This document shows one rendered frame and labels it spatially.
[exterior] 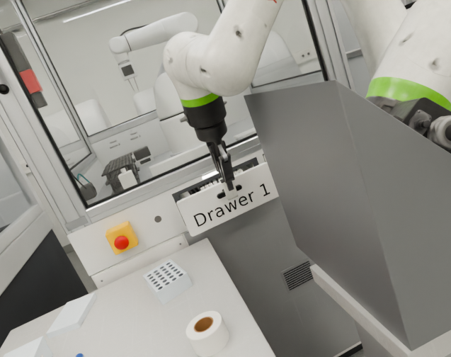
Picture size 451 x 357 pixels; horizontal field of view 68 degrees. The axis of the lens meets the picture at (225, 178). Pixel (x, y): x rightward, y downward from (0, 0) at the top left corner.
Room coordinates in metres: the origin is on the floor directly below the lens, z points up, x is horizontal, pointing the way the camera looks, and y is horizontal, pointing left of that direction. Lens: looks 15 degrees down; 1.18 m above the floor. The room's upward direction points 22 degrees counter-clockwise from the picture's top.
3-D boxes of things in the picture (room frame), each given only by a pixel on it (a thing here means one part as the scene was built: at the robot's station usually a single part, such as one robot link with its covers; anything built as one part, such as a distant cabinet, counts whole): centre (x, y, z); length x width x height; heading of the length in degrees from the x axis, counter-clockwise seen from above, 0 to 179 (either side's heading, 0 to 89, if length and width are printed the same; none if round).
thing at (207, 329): (0.53, 0.13, 0.78); 0.07 x 0.07 x 0.04
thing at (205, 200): (0.93, 0.01, 0.87); 0.29 x 0.02 x 0.11; 100
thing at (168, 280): (0.78, 0.23, 0.78); 0.12 x 0.08 x 0.04; 25
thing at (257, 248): (1.50, 0.06, 0.40); 1.03 x 0.95 x 0.80; 100
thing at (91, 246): (1.50, 0.07, 0.87); 1.02 x 0.95 x 0.14; 100
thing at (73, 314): (0.82, 0.51, 0.77); 0.13 x 0.09 x 0.02; 176
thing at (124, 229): (0.95, 0.35, 0.88); 0.07 x 0.05 x 0.07; 100
